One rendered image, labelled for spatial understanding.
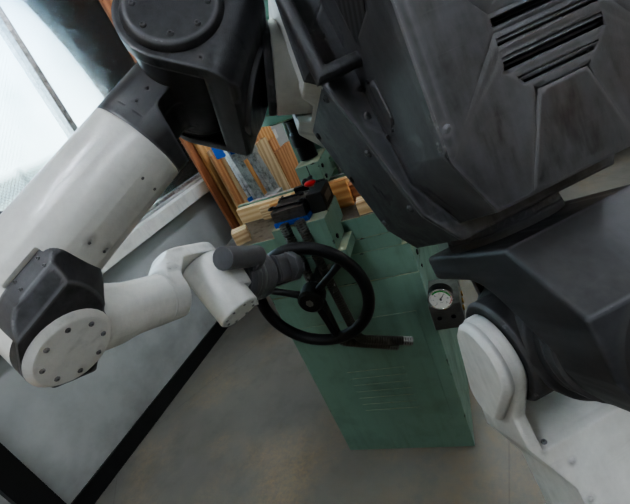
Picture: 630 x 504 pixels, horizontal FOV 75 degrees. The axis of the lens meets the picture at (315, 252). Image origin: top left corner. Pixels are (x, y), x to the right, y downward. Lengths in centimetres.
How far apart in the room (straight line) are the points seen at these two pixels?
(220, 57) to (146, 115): 8
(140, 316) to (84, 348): 10
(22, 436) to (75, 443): 22
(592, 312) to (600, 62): 17
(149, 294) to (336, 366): 91
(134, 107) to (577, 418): 55
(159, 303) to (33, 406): 156
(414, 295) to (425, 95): 88
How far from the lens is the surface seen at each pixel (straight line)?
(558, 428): 55
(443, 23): 30
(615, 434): 58
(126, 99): 42
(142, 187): 40
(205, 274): 60
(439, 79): 30
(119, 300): 49
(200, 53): 37
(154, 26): 39
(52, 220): 39
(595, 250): 37
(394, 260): 107
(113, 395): 223
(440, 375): 133
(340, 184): 108
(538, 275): 34
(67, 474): 218
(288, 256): 76
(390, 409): 146
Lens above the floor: 129
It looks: 25 degrees down
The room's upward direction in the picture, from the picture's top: 24 degrees counter-clockwise
